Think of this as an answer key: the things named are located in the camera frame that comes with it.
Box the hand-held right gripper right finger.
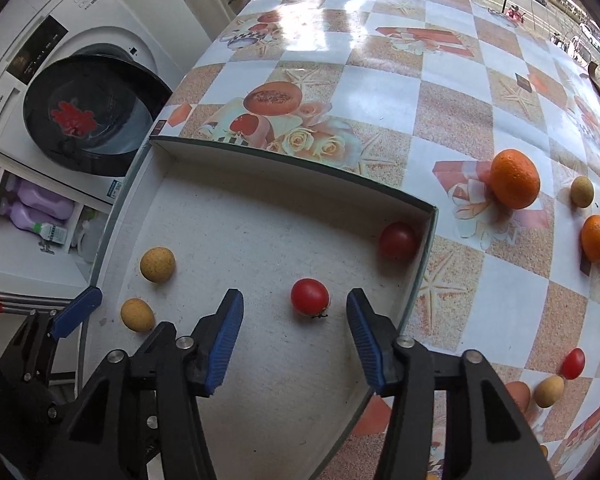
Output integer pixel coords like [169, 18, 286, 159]
[346, 288, 561, 480]

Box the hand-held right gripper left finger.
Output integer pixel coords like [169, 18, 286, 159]
[35, 288, 245, 480]

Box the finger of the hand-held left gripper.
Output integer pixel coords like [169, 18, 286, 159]
[0, 286, 104, 403]

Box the red cherry tomato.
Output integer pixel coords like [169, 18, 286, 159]
[378, 221, 421, 262]
[290, 278, 331, 319]
[561, 348, 586, 380]

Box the white cardboard box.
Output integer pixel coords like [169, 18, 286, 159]
[78, 135, 438, 480]

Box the tan longan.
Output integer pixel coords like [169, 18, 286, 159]
[570, 176, 595, 209]
[139, 246, 176, 284]
[120, 298, 156, 333]
[534, 375, 565, 409]

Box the white storage shelf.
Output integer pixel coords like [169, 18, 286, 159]
[0, 140, 127, 302]

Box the clear plastic jug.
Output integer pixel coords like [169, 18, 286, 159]
[77, 211, 107, 264]

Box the white bottle green cap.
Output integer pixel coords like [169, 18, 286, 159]
[30, 222, 69, 247]

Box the purple detergent bottle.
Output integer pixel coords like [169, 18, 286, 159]
[6, 179, 77, 220]
[0, 199, 71, 239]

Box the large orange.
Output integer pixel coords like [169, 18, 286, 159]
[489, 149, 541, 210]

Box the small orange tangerine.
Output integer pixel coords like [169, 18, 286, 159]
[580, 215, 600, 264]

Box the printed checkered tablecloth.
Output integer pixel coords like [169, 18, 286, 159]
[80, 0, 600, 480]

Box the white washing machine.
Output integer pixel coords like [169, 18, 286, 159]
[0, 0, 216, 207]

